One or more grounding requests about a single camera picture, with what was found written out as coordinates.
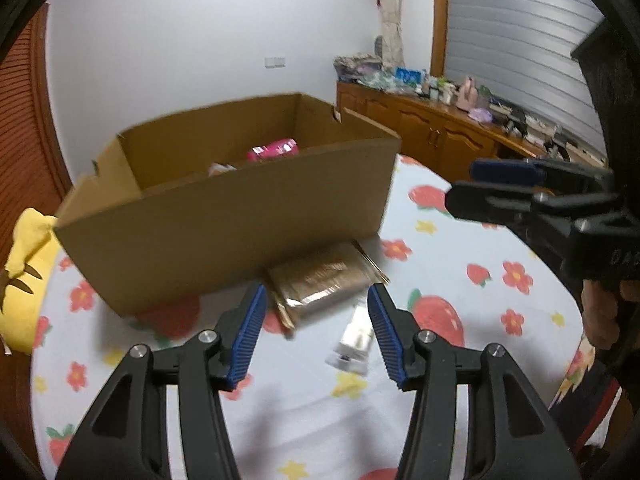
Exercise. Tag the ribbed wooden headboard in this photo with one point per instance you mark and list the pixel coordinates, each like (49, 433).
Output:
(25, 135)

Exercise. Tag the wooden window frame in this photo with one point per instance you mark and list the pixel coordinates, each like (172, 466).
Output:
(440, 10)

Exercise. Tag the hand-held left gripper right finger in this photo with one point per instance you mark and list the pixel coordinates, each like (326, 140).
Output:
(385, 335)

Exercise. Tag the wooden sideboard with clutter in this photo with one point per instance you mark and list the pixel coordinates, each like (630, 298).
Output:
(400, 77)

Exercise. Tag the pink snack packet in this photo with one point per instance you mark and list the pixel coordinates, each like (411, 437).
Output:
(272, 150)

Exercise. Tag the brown snack packet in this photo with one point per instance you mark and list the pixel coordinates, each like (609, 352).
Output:
(320, 280)

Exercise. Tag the purple pouch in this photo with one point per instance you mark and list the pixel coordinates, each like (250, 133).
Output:
(481, 115)

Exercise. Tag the dark printed clothing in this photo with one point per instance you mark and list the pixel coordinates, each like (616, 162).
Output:
(590, 410)

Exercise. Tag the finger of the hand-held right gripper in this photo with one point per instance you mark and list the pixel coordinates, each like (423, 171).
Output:
(500, 172)
(480, 202)

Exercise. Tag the white window blinds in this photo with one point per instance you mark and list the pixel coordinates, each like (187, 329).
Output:
(510, 25)

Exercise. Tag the yellow plush toy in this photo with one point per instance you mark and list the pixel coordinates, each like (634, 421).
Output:
(25, 280)

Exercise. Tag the small white packet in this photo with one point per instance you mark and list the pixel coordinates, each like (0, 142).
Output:
(220, 169)

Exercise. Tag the person's right hand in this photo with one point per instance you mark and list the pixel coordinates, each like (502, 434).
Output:
(600, 315)

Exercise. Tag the pink figurine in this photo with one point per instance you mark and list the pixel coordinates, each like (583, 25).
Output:
(467, 95)

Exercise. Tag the small clear silver packet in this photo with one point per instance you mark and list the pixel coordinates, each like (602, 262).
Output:
(352, 340)

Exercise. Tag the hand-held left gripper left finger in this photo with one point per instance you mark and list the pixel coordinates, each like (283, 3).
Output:
(247, 335)

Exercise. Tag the brown cardboard box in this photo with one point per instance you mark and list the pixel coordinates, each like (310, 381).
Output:
(225, 230)

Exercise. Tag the white wall socket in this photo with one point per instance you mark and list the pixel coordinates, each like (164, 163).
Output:
(274, 62)

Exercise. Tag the beige curtain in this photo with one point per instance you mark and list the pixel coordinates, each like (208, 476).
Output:
(390, 10)

